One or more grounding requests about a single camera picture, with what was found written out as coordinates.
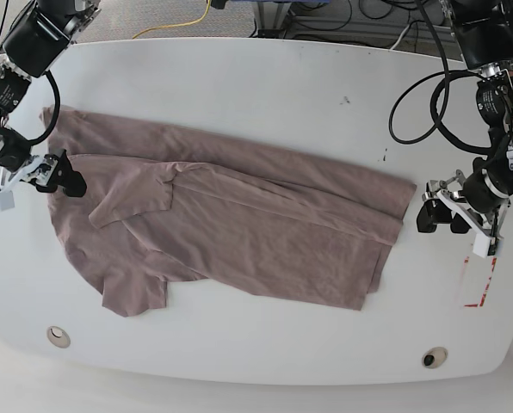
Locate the white-black gripper image-left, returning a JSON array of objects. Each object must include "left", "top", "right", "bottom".
[{"left": 0, "top": 133, "right": 87, "bottom": 198}]

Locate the white-black gripper image-right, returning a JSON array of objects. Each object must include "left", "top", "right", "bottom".
[{"left": 417, "top": 168, "right": 513, "bottom": 237}]

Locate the mauve t-shirt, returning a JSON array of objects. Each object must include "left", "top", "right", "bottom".
[{"left": 48, "top": 108, "right": 416, "bottom": 317}]

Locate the red tape rectangle marking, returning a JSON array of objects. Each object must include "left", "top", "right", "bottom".
[{"left": 455, "top": 255, "right": 497, "bottom": 308}]

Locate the right table grommet hole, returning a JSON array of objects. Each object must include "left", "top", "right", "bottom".
[{"left": 422, "top": 347, "right": 448, "bottom": 369}]

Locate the table grommet hole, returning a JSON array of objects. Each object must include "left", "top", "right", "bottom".
[
  {"left": 422, "top": 347, "right": 448, "bottom": 369},
  {"left": 46, "top": 326, "right": 71, "bottom": 349}
]

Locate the left table grommet hole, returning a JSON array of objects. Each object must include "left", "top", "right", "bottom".
[{"left": 46, "top": 326, "right": 71, "bottom": 349}]

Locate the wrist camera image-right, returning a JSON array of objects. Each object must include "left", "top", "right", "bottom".
[{"left": 473, "top": 234, "right": 503, "bottom": 258}]

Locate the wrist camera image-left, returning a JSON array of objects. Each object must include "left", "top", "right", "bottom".
[{"left": 0, "top": 191, "right": 15, "bottom": 212}]

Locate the white cable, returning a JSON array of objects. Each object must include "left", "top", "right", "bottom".
[{"left": 389, "top": 21, "right": 455, "bottom": 51}]

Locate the yellow cable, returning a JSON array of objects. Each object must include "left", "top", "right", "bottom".
[{"left": 133, "top": 0, "right": 210, "bottom": 40}]

